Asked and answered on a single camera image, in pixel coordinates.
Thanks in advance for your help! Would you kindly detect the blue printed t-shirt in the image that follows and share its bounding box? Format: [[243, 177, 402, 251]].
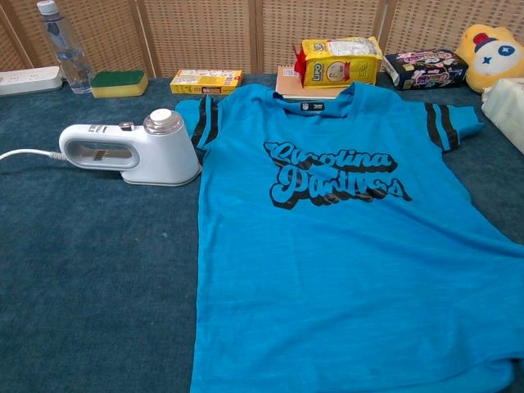
[[174, 81, 524, 393]]

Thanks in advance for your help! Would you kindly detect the white handheld garment steamer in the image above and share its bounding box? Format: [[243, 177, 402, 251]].
[[58, 107, 202, 187]]

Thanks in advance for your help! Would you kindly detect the brown spiral notebook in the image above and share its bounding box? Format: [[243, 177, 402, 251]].
[[274, 65, 349, 101]]

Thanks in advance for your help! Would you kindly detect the flat yellow cardboard box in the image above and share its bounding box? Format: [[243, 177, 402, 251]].
[[169, 68, 243, 97]]

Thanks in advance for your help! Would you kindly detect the yellow snack bag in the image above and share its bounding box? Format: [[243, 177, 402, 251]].
[[291, 35, 384, 89]]

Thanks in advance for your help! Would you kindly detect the dark teal carpeted table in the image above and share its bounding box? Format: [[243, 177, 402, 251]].
[[0, 73, 524, 393]]

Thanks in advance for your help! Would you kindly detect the wicker folding screen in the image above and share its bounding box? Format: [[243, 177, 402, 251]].
[[0, 0, 524, 79]]

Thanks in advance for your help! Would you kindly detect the green yellow sponge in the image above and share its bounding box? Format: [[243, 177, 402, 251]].
[[90, 70, 150, 99]]

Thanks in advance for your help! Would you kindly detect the dark sanitary pad pack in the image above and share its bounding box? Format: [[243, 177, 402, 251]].
[[383, 48, 469, 91]]

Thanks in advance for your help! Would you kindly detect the clear plastic water bottle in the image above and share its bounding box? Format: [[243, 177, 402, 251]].
[[35, 0, 94, 95]]

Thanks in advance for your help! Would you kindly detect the long white wipes pack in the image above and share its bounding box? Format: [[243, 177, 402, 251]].
[[481, 77, 524, 156]]

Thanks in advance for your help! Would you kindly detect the white power strip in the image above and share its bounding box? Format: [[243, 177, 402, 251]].
[[0, 65, 63, 97]]

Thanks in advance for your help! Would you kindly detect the yellow plush toy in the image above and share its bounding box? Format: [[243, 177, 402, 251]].
[[454, 23, 524, 94]]

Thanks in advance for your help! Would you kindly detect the white power cord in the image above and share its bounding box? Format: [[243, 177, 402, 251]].
[[0, 147, 66, 162]]

